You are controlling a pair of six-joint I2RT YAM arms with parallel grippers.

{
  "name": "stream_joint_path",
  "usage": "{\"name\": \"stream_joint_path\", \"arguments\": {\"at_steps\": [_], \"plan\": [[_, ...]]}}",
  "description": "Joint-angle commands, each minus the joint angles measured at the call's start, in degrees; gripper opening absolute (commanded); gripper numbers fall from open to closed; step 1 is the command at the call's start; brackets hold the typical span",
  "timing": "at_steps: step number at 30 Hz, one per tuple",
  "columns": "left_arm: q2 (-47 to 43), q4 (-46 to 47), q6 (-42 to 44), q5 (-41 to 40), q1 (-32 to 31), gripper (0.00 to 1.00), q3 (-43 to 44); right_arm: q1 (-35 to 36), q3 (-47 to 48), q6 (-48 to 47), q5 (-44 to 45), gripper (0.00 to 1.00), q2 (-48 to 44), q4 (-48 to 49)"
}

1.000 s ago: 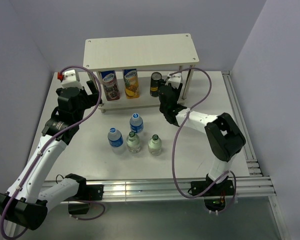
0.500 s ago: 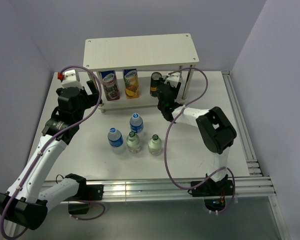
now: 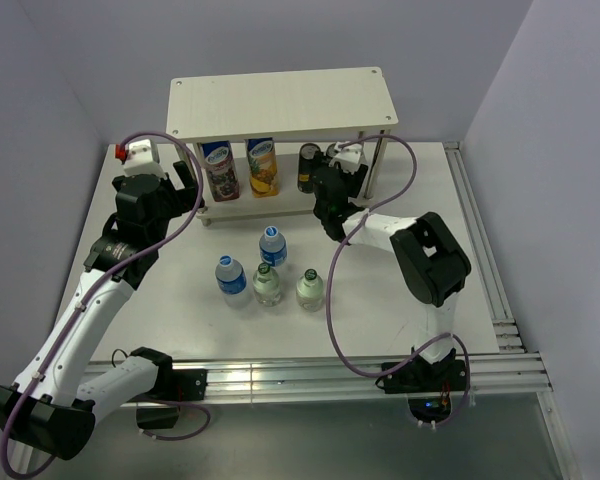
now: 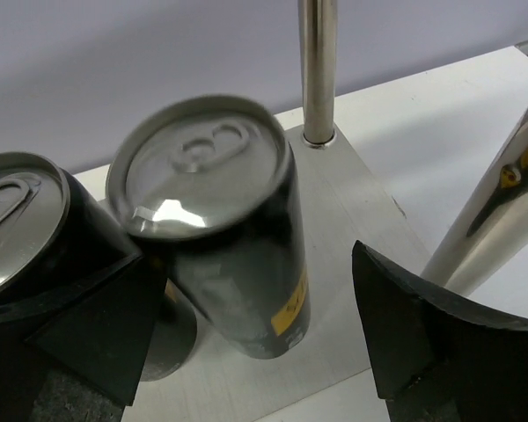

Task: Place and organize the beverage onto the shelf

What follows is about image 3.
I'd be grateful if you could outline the black Schweppes can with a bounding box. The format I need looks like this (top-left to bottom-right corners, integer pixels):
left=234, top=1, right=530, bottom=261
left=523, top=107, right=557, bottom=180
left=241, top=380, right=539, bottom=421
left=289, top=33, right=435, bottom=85
left=297, top=143, right=322, bottom=194
left=326, top=143, right=339, bottom=158

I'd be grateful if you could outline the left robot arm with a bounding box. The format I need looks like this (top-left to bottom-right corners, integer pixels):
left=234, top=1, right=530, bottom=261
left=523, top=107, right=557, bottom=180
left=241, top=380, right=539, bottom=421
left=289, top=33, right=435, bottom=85
left=0, top=161, right=202, bottom=460

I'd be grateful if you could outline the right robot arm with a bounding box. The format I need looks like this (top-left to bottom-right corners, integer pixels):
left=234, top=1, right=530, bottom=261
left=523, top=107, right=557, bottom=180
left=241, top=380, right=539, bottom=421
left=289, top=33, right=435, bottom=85
left=311, top=165, right=472, bottom=390

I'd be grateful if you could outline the white two-tier shelf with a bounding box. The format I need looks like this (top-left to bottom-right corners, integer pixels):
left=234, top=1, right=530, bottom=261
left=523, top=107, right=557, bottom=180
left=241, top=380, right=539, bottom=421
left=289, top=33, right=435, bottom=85
left=166, top=66, right=399, bottom=226

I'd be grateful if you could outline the grape juice carton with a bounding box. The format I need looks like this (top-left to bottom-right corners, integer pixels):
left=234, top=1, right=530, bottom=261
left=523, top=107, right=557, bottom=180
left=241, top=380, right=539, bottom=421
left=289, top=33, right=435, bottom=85
left=199, top=141, right=240, bottom=202

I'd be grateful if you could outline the pineapple juice carton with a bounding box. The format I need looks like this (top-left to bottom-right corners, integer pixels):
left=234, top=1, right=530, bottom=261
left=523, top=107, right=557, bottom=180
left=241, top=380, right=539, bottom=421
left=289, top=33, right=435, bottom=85
left=245, top=138, right=280, bottom=198

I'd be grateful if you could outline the rear Pocari water bottle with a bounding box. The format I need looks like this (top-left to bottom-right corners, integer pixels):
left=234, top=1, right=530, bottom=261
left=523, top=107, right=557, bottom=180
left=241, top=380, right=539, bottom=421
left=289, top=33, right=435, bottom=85
left=259, top=226, right=287, bottom=267

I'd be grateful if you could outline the pocari water bottle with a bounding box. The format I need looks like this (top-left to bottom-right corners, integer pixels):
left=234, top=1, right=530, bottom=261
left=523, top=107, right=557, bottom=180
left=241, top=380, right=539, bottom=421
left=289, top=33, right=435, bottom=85
left=259, top=226, right=287, bottom=267
left=215, top=255, right=250, bottom=309

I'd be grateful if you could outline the front Pocari water bottle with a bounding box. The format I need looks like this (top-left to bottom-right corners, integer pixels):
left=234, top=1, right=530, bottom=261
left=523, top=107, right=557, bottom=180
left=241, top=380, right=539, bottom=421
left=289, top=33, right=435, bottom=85
left=215, top=255, right=250, bottom=309

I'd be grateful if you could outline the right green-cap glass bottle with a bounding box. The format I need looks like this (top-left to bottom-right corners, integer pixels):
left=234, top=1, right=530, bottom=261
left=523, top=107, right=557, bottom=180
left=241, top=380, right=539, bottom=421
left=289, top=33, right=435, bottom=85
left=296, top=268, right=324, bottom=312

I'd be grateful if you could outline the green-cap glass bottle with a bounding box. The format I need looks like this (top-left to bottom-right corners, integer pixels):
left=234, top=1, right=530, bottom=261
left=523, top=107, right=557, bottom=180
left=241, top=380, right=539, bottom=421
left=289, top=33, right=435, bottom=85
left=296, top=268, right=324, bottom=312
left=252, top=263, right=282, bottom=307

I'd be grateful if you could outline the left green-cap glass bottle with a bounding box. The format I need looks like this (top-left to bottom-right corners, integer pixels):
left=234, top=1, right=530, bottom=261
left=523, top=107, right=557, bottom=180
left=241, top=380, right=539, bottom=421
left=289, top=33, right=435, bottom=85
left=252, top=263, right=282, bottom=307

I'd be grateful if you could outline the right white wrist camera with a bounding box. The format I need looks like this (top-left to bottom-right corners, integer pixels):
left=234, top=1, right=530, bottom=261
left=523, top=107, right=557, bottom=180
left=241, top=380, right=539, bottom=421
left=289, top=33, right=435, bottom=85
left=330, top=142, right=366, bottom=174

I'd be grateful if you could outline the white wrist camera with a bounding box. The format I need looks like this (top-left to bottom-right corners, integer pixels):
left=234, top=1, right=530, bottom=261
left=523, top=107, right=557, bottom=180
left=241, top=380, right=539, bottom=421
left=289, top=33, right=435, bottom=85
left=114, top=139, right=165, bottom=178
left=330, top=142, right=366, bottom=174

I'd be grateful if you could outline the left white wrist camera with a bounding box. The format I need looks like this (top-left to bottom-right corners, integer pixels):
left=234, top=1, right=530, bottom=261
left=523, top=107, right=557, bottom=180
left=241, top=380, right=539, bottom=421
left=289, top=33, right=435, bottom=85
left=114, top=139, right=165, bottom=178

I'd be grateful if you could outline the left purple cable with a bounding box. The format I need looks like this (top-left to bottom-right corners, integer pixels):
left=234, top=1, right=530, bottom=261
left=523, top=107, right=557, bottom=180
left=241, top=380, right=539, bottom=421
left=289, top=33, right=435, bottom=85
left=0, top=131, right=204, bottom=476

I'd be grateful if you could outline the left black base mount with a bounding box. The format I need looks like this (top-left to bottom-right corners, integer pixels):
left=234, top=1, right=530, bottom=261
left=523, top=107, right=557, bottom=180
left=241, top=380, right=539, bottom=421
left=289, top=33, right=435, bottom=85
left=135, top=368, right=208, bottom=431

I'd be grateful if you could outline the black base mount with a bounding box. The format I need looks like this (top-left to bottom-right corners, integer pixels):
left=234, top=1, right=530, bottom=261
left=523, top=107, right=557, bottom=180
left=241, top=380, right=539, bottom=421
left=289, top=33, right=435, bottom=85
left=375, top=350, right=468, bottom=423
left=135, top=368, right=208, bottom=431

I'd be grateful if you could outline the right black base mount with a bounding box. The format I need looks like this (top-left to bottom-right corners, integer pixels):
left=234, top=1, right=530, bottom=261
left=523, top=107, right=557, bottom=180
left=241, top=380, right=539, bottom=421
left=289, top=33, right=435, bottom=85
left=375, top=350, right=468, bottom=423

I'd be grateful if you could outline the aluminium right side rail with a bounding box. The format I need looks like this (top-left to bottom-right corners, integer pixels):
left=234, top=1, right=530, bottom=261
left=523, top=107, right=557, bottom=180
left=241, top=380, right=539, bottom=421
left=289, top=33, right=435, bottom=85
left=443, top=142, right=527, bottom=354

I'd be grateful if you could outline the aluminium rail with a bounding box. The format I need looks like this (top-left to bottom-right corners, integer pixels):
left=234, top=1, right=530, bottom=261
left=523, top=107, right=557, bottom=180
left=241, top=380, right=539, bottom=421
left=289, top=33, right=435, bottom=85
left=443, top=142, right=527, bottom=354
left=79, top=352, right=554, bottom=407

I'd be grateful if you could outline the aluminium front rail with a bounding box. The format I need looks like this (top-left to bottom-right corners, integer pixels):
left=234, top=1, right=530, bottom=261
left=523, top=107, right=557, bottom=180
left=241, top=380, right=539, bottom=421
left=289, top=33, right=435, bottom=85
left=79, top=352, right=554, bottom=407

